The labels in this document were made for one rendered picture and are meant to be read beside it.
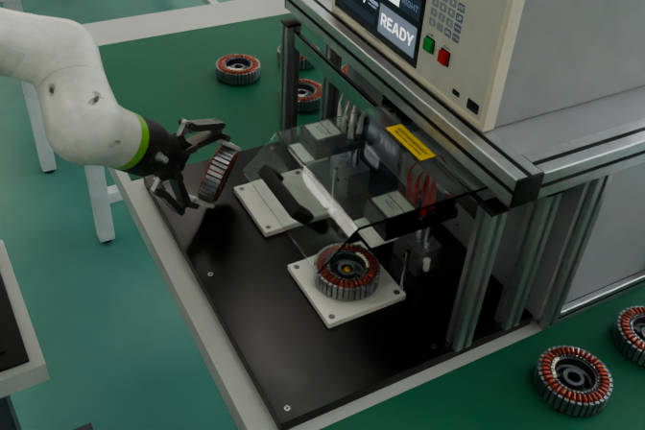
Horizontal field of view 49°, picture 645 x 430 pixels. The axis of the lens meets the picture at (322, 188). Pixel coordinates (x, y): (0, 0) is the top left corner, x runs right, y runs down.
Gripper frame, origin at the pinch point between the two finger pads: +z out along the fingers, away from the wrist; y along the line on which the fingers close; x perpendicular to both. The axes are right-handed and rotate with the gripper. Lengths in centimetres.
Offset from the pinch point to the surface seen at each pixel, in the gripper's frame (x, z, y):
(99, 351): 48, 54, -65
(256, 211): -7.7, 6.1, -3.4
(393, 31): -25.2, -9.1, 33.6
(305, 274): -25.1, 0.5, -8.6
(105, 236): 81, 75, -41
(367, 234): -33.1, -1.7, 2.5
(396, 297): -40.1, 4.8, -5.0
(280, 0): 55, 72, 52
